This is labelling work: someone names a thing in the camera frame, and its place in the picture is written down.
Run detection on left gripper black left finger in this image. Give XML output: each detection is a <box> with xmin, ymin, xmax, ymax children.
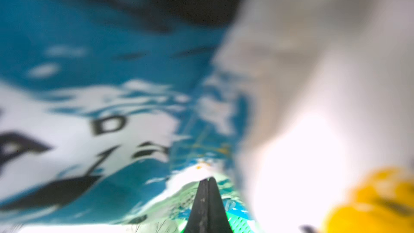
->
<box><xmin>184</xmin><ymin>179</ymin><xmax>209</xmax><ymax>233</ymax></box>

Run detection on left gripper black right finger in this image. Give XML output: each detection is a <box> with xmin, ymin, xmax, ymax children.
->
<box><xmin>209</xmin><ymin>178</ymin><xmax>233</xmax><ymax>233</ymax></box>

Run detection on blue yellow white printed shorts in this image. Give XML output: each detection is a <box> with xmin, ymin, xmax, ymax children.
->
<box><xmin>1</xmin><ymin>0</ymin><xmax>414</xmax><ymax>233</ymax></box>

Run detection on green plastic basket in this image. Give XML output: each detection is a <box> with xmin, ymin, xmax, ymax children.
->
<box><xmin>226</xmin><ymin>210</ymin><xmax>261</xmax><ymax>233</ymax></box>

